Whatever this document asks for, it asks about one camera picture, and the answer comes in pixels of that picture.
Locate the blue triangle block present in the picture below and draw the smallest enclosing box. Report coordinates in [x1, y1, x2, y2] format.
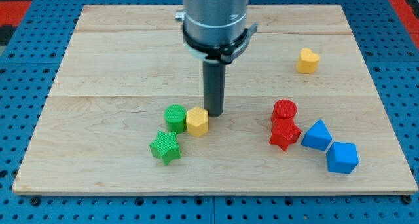
[301, 119, 333, 151]

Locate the yellow heart block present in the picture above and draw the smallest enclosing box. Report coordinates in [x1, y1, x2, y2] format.
[296, 48, 320, 74]

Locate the yellow hexagon block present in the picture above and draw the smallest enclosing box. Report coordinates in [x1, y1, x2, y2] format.
[186, 107, 209, 137]

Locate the red cylinder block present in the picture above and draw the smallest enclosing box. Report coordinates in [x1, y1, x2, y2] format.
[271, 99, 297, 121]

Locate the green star block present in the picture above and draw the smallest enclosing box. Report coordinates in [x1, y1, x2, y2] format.
[149, 130, 181, 166]

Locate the red star block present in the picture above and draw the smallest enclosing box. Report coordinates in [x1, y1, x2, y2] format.
[269, 119, 302, 151]

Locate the black clamp ring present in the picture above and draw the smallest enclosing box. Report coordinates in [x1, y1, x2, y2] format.
[181, 22, 259, 65]

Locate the wooden board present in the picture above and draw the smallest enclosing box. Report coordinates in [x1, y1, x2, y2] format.
[12, 5, 418, 196]

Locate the green cylinder block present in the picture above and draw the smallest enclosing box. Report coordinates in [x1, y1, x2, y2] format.
[164, 104, 187, 134]

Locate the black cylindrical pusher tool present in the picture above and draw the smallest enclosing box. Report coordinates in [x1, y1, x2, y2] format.
[203, 62, 226, 117]

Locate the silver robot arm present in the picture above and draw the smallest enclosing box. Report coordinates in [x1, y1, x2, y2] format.
[183, 0, 249, 46]

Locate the blue cube block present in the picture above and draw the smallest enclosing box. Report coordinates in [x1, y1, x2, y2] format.
[326, 141, 359, 174]

